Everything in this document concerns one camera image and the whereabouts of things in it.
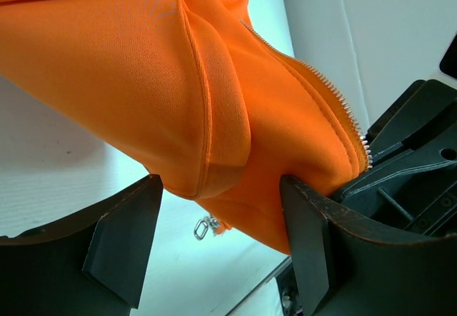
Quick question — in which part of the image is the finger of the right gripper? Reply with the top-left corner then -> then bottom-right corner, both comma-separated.
331,79 -> 456,237

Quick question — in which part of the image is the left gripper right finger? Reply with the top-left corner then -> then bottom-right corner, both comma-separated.
279,175 -> 456,315

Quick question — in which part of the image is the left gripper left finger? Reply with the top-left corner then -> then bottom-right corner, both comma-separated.
1,175 -> 163,316

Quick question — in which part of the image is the orange zip jacket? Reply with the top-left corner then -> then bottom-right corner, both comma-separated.
1,0 -> 371,253

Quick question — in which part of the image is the silver zipper pull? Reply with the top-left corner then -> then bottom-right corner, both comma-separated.
194,215 -> 221,241

